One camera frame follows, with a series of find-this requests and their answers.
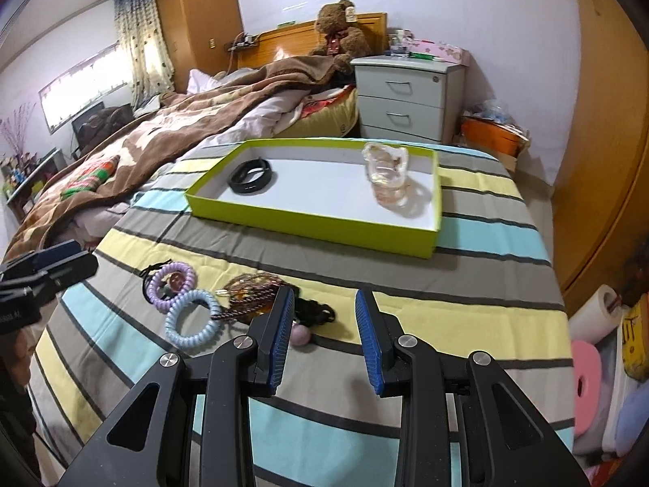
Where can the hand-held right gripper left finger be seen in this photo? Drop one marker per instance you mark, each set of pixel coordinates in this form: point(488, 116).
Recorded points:
point(281, 335)

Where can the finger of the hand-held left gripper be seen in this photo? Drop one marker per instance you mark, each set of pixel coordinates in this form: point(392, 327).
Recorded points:
point(61, 253)
point(76, 269)

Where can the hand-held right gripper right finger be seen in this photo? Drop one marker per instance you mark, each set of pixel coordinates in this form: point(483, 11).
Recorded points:
point(367, 335)

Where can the green cardboard box lid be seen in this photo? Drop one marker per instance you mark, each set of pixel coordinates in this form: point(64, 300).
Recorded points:
point(314, 182)

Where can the shelf with bottles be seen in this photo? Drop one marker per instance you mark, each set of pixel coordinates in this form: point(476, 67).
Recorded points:
point(25, 182)

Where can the red green plaid cushion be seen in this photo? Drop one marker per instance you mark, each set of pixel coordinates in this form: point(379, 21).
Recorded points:
point(91, 175)

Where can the striped bedsheet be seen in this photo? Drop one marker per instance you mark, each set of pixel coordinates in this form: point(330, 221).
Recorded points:
point(456, 284)

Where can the purple flower branches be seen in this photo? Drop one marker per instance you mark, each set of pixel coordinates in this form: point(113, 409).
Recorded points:
point(15, 132)

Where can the dark chair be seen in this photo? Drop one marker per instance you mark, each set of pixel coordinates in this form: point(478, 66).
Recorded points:
point(101, 127)

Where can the window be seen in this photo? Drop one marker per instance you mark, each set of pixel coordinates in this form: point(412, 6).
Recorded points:
point(76, 91)

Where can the black wristband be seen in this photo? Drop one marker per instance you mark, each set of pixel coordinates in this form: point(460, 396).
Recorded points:
point(234, 178)

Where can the clear plastic hair claw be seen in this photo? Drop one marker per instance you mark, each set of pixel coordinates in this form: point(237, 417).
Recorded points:
point(385, 172)

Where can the brown blanket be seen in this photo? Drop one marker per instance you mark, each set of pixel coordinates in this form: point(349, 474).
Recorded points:
point(167, 127)

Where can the dotted curtain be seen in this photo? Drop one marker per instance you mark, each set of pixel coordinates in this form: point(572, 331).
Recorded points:
point(142, 50)

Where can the white quilt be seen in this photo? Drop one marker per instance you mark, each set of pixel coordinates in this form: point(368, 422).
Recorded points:
point(263, 116)

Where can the yellow pillow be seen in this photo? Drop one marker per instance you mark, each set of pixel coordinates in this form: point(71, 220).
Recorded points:
point(329, 116)

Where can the pink stool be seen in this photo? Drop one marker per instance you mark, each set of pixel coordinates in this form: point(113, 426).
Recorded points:
point(585, 385)

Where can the white paper roll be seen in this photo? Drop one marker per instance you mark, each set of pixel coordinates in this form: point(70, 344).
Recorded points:
point(593, 314)

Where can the orange storage box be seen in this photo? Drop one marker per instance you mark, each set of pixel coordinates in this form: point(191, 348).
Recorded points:
point(486, 137)

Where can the grey nightstand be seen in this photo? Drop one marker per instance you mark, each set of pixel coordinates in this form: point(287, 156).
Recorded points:
point(405, 96)

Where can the crumpled plastic packaging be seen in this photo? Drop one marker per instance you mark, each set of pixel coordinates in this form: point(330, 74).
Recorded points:
point(494, 111)

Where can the yellow package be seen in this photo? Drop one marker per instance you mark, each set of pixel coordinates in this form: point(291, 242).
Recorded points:
point(636, 345)

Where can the tall wooden wardrobe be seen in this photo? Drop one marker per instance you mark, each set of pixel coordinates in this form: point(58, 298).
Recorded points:
point(203, 20)

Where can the power strip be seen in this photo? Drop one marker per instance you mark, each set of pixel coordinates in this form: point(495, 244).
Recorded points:
point(241, 43)

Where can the wooden headboard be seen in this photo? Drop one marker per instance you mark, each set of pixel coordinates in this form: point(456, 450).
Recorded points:
point(284, 43)

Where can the glass jar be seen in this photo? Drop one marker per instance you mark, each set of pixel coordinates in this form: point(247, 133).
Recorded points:
point(398, 43)

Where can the pink floral tissue box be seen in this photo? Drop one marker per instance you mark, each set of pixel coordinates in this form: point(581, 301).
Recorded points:
point(441, 50)

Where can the brown teddy bear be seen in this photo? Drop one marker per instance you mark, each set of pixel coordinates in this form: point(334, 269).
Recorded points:
point(337, 25)

